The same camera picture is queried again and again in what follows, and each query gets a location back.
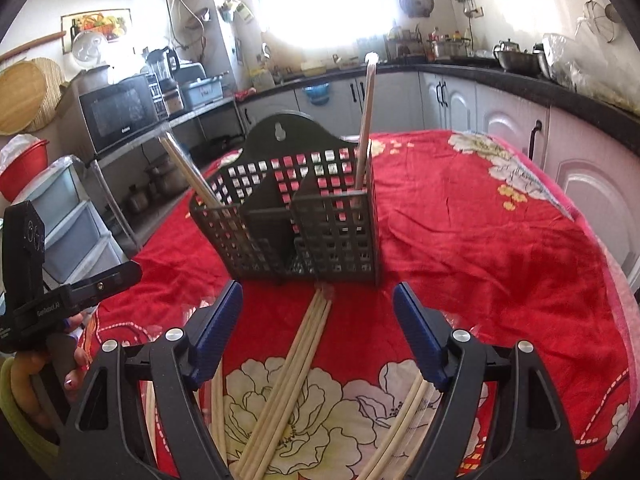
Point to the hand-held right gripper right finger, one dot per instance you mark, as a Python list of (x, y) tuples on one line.
[(417, 330)]

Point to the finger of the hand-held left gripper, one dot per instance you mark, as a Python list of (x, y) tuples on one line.
[(100, 287)]

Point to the steel kettle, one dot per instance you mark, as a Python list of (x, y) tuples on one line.
[(507, 47)]

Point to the plastic drawer unit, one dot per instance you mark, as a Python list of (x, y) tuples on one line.
[(70, 220)]

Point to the red plastic basin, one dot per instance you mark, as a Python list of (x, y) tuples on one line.
[(25, 172)]

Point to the small white fan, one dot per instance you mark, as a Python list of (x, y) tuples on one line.
[(89, 49)]

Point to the metal shelf rack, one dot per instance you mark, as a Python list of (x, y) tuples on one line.
[(200, 110)]

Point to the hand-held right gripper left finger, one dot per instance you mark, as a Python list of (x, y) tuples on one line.
[(220, 330)]

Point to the person's left forearm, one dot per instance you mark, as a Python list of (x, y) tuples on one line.
[(20, 435)]

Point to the small dark pot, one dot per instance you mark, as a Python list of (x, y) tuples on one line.
[(136, 200)]

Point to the red floral blanket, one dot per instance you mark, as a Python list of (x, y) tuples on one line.
[(500, 260)]

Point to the black blender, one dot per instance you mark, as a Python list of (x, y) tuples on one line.
[(165, 65)]

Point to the round woven tray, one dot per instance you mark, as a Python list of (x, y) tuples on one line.
[(54, 90)]

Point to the black microwave oven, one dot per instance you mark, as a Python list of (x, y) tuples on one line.
[(117, 110)]

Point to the grey wall fan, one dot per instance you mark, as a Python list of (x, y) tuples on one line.
[(416, 1)]

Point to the person's left hand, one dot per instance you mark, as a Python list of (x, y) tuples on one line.
[(77, 360)]

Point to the grey-blue plastic bin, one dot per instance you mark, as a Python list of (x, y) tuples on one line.
[(202, 92)]

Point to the fruit wall picture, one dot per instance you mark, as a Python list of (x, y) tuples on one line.
[(115, 17)]

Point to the steel cooking pot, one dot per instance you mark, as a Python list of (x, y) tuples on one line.
[(450, 49)]

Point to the wall outlet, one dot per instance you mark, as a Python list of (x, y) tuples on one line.
[(478, 11)]

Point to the dark grey utensil basket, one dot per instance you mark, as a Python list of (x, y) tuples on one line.
[(320, 230)]

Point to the steel basin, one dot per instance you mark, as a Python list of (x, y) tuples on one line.
[(520, 62)]

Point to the red cloth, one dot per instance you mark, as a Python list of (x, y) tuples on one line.
[(246, 95)]

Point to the yellow-green box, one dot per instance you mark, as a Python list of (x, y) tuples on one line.
[(312, 67)]

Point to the long wooden rolling pin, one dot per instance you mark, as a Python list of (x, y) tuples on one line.
[(35, 45)]

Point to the round wooden board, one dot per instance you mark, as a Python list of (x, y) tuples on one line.
[(20, 97)]

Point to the clear plastic bag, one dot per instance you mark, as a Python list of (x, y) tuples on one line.
[(575, 65)]

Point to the blue plastic bag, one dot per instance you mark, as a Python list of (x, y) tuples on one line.
[(317, 94)]

